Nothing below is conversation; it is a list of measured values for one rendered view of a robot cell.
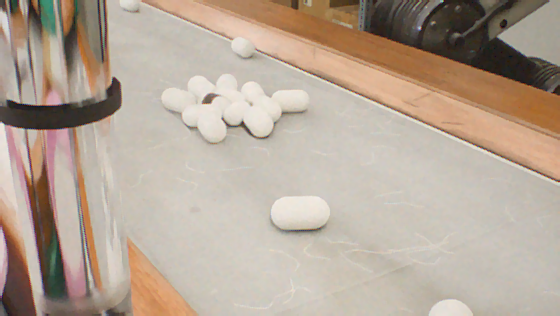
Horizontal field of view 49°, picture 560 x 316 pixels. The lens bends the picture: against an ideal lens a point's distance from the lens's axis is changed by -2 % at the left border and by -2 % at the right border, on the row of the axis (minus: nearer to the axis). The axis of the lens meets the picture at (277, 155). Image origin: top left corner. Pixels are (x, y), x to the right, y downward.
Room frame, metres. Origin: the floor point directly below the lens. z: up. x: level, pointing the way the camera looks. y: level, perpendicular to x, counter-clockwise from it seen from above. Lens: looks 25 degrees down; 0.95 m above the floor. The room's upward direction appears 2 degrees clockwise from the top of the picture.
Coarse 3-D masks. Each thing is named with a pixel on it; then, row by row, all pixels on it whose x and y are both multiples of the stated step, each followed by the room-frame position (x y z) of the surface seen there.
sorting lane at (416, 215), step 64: (128, 64) 0.66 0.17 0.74; (192, 64) 0.66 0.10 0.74; (256, 64) 0.67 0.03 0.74; (128, 128) 0.48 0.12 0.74; (192, 128) 0.48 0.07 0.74; (320, 128) 0.49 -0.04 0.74; (384, 128) 0.50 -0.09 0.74; (128, 192) 0.37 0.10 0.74; (192, 192) 0.37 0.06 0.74; (256, 192) 0.38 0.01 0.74; (320, 192) 0.38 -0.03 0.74; (384, 192) 0.38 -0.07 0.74; (448, 192) 0.38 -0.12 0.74; (512, 192) 0.39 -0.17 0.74; (192, 256) 0.30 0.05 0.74; (256, 256) 0.30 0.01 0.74; (320, 256) 0.30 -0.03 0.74; (384, 256) 0.30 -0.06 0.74; (448, 256) 0.31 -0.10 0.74; (512, 256) 0.31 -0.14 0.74
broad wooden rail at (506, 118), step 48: (144, 0) 0.98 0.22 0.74; (192, 0) 0.89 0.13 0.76; (240, 0) 0.89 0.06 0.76; (288, 48) 0.69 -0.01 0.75; (336, 48) 0.66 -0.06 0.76; (384, 48) 0.66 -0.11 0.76; (384, 96) 0.56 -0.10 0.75; (432, 96) 0.53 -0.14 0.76; (480, 96) 0.52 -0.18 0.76; (528, 96) 0.52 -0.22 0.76; (480, 144) 0.46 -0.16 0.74; (528, 144) 0.44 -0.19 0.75
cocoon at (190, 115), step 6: (186, 108) 0.49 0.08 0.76; (192, 108) 0.48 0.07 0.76; (198, 108) 0.48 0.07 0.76; (204, 108) 0.49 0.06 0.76; (210, 108) 0.49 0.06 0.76; (216, 108) 0.49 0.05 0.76; (186, 114) 0.48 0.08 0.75; (192, 114) 0.48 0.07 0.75; (198, 114) 0.48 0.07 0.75; (216, 114) 0.48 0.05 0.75; (186, 120) 0.48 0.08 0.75; (192, 120) 0.48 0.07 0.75; (192, 126) 0.48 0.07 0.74
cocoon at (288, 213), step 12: (276, 204) 0.33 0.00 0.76; (288, 204) 0.33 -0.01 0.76; (300, 204) 0.33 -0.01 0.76; (312, 204) 0.33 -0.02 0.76; (324, 204) 0.33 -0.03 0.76; (276, 216) 0.32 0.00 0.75; (288, 216) 0.32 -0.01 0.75; (300, 216) 0.32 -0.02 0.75; (312, 216) 0.32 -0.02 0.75; (324, 216) 0.33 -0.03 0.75; (288, 228) 0.32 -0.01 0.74; (300, 228) 0.32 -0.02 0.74; (312, 228) 0.33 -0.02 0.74
